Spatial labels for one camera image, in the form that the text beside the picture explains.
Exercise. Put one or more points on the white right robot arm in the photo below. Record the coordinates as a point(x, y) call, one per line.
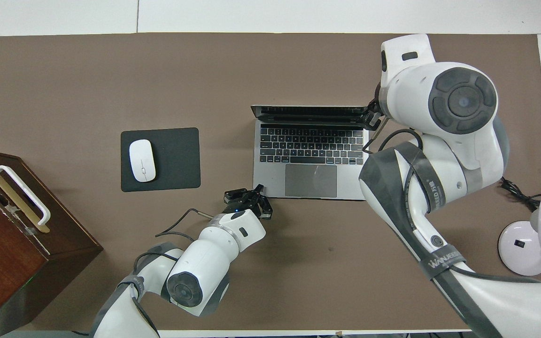
point(439, 155)

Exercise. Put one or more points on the brown table mat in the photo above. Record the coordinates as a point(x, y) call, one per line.
point(158, 75)

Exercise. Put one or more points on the black mouse pad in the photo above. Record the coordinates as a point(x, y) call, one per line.
point(179, 159)

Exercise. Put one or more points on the dark wooden box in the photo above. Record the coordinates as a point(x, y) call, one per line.
point(12, 263)

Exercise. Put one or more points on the silver laptop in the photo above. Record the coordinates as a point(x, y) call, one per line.
point(310, 180)

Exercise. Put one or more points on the white desk lamp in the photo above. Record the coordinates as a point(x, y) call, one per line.
point(521, 249)

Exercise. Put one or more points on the white computer mouse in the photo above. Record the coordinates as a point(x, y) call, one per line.
point(142, 160)

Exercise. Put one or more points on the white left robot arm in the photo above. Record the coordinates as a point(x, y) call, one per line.
point(209, 267)

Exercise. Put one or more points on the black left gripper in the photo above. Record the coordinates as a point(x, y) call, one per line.
point(244, 204)

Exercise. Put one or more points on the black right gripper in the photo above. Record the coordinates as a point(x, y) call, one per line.
point(376, 109)

